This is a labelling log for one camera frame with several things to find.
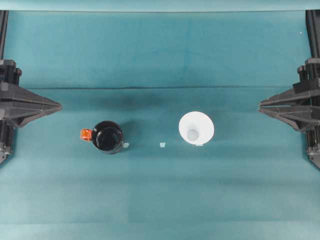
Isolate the black cup holder red handle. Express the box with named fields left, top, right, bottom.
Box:
left=79, top=120, right=125, bottom=155

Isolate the white paper cup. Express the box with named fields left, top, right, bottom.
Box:
left=178, top=111, right=215, bottom=147

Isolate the blue-green table cloth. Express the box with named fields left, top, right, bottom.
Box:
left=0, top=9, right=320, bottom=240

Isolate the black frame post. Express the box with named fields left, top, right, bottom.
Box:
left=0, top=9, right=10, bottom=61
left=305, top=9, right=320, bottom=60

